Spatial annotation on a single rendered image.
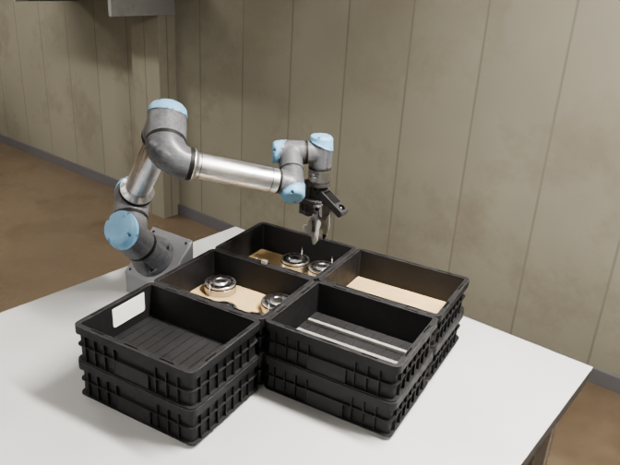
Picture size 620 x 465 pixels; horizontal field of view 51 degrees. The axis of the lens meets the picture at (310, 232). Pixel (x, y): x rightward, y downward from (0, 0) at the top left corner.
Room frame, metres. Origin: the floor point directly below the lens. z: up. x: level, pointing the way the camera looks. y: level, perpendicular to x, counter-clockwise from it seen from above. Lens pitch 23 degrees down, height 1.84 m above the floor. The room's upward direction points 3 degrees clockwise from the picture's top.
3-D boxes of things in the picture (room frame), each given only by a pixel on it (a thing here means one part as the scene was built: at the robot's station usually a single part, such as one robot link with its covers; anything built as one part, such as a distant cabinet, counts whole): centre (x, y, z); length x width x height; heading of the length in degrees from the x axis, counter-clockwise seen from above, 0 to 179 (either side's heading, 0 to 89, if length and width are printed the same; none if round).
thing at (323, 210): (2.01, -0.01, 1.12); 0.09 x 0.08 x 0.12; 56
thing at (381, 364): (1.56, -0.13, 0.92); 0.40 x 0.30 x 0.02; 62
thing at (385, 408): (1.56, -0.13, 0.76); 0.40 x 0.30 x 0.12; 62
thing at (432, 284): (1.82, -0.28, 0.87); 0.40 x 0.30 x 0.11; 62
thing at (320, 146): (2.01, -0.02, 1.28); 0.09 x 0.08 x 0.11; 99
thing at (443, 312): (1.82, -0.28, 0.92); 0.40 x 0.30 x 0.02; 62
